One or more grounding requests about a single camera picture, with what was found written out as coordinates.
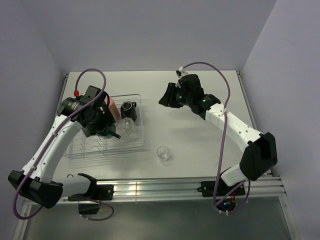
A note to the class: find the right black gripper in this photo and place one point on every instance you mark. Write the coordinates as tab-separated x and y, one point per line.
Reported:
168	99

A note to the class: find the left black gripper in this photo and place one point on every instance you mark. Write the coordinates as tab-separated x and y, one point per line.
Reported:
106	119

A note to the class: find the teal ceramic mug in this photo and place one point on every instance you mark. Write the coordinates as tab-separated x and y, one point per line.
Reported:
109	132

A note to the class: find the pink plastic cup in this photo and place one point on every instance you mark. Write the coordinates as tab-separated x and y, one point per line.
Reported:
113	108

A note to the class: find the black ceramic mug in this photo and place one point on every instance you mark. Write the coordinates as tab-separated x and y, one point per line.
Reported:
128	110

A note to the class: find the clear glass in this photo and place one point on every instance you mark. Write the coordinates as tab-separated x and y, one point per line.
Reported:
163	153
126	127

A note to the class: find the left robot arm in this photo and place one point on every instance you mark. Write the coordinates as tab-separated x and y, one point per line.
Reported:
87	113

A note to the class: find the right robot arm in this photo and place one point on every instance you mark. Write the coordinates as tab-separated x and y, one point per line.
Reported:
259	151

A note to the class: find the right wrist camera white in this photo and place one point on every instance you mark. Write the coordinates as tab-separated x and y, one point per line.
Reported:
181	72

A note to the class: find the clear wire dish rack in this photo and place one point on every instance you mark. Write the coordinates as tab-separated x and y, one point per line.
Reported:
81	146

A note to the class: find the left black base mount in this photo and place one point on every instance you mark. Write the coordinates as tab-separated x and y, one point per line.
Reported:
101	193

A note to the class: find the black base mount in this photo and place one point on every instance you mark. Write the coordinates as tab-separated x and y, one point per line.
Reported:
229	204
101	193

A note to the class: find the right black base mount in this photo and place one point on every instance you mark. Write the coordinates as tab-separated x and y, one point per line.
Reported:
229	204

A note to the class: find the aluminium mounting rail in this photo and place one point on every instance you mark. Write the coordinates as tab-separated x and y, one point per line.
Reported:
143	180

